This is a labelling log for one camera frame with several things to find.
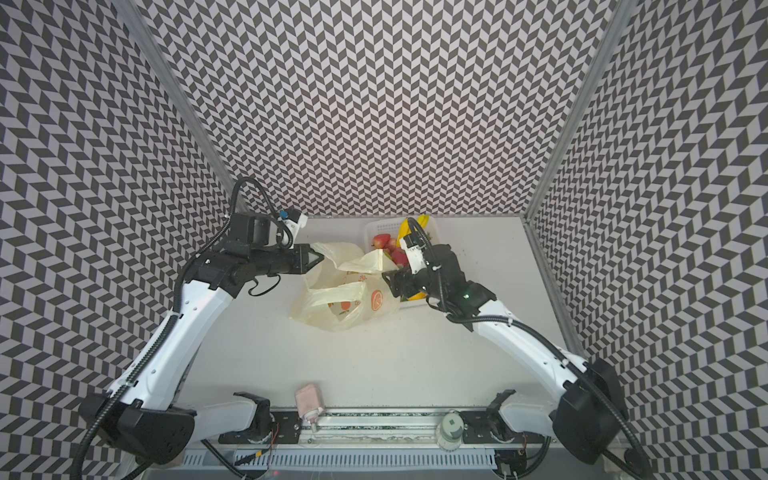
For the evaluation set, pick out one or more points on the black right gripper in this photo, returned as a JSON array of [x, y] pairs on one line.
[[405, 284]]

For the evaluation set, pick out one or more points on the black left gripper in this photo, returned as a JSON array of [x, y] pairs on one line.
[[302, 265]]

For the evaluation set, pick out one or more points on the translucent cream plastic bag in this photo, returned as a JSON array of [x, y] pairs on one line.
[[346, 289]]

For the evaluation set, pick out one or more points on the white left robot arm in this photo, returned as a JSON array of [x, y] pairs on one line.
[[137, 414]]

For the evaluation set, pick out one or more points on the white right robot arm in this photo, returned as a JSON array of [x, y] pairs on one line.
[[586, 408]]

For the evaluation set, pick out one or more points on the pink fake dragon fruit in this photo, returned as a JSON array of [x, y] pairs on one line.
[[398, 256]]

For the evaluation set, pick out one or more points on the red fake peach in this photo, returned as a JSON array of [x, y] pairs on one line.
[[381, 241]]

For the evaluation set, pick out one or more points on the white plastic basket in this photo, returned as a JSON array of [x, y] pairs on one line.
[[397, 229]]

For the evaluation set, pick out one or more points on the pink cloth pad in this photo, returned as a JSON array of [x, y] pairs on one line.
[[309, 403]]

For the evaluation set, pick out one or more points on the white green small bottle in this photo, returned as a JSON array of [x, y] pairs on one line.
[[449, 431]]

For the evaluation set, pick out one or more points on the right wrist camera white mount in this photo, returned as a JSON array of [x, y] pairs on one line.
[[413, 245]]

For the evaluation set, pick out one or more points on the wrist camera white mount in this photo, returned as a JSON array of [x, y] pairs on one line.
[[413, 245], [293, 220]]

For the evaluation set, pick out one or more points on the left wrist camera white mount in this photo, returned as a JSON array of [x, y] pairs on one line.
[[293, 220]]

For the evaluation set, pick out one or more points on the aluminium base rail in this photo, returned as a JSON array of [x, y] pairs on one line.
[[369, 427]]

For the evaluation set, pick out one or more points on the aluminium corner post left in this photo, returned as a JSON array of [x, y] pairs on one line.
[[131, 16]]

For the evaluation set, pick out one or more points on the aluminium corner post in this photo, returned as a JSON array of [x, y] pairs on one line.
[[131, 16], [609, 42]]

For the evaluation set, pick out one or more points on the aluminium corner post right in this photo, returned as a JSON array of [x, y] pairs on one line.
[[609, 42]]

